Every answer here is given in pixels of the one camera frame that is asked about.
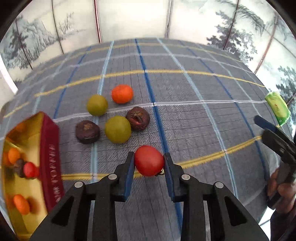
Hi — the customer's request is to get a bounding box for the red tomato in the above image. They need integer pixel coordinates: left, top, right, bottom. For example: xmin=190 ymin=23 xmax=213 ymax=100
xmin=134 ymin=145 xmax=165 ymax=177
xmin=23 ymin=162 xmax=39 ymax=179

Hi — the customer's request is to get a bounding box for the dark sleeved right forearm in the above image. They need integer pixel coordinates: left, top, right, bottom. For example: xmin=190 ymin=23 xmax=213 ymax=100
xmin=270 ymin=204 xmax=296 ymax=241

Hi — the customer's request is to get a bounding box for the right hand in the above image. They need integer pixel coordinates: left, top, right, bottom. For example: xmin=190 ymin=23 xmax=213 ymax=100
xmin=267 ymin=168 xmax=295 ymax=214

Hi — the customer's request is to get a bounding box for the dark brown mangosteen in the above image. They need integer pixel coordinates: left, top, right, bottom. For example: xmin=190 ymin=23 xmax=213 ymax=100
xmin=125 ymin=106 xmax=150 ymax=131
xmin=75 ymin=120 xmax=100 ymax=144

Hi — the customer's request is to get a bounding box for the green round fruit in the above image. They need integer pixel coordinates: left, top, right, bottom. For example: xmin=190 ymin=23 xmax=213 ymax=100
xmin=86 ymin=94 xmax=108 ymax=116
xmin=104 ymin=115 xmax=132 ymax=144

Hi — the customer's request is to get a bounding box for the plaid grey tablecloth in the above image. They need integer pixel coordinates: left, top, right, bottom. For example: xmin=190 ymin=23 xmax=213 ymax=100
xmin=0 ymin=37 xmax=282 ymax=241

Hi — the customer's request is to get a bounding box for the orange mandarin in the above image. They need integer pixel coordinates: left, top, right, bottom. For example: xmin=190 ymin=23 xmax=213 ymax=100
xmin=8 ymin=147 xmax=21 ymax=165
xmin=111 ymin=84 xmax=133 ymax=104
xmin=13 ymin=194 xmax=30 ymax=215

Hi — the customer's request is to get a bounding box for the green round fruit near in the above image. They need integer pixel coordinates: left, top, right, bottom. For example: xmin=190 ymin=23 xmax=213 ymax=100
xmin=104 ymin=115 xmax=132 ymax=144

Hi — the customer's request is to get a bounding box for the green snack packet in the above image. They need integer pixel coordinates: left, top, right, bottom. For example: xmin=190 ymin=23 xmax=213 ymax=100
xmin=265 ymin=92 xmax=290 ymax=126

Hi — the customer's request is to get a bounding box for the green round fruit far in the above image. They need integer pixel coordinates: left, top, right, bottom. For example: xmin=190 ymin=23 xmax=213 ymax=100
xmin=86 ymin=94 xmax=108 ymax=116

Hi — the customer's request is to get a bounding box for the red gold toffee tin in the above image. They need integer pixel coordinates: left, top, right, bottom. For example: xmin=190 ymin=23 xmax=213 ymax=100
xmin=1 ymin=111 xmax=64 ymax=240

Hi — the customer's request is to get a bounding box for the painted folding screen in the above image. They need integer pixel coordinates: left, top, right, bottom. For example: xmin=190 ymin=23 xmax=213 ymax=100
xmin=1 ymin=1 xmax=295 ymax=103

